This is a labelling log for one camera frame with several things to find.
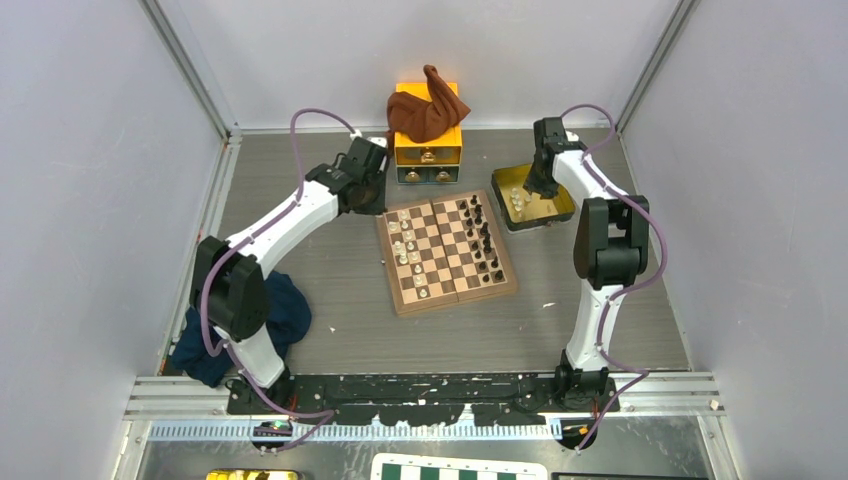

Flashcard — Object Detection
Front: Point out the brown cloth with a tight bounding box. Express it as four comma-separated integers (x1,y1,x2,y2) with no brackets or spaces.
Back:
386,64,471,164

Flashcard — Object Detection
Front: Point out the wooden chess board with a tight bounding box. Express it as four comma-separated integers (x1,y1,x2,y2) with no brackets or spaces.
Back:
376,190,519,315

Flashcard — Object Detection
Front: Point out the yellow drawer box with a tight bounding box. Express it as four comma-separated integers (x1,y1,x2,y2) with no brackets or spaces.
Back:
391,124,463,185

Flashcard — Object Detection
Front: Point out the dark blue cloth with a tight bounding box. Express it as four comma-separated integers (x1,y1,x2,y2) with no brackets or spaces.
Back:
171,271,312,388

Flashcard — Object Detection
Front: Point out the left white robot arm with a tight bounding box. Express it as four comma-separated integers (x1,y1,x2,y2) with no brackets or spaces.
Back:
190,134,388,413

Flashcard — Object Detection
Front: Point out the green white chess mat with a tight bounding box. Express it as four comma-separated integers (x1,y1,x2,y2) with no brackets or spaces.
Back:
369,453,551,480

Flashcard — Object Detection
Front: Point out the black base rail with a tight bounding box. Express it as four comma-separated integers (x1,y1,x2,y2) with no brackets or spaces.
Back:
226,372,621,428

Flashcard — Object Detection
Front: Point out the yellow metal tray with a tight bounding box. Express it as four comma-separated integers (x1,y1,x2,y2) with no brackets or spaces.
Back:
491,163,576,233

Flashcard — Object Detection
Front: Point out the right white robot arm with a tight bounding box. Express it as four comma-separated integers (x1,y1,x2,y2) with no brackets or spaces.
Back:
524,117,649,411

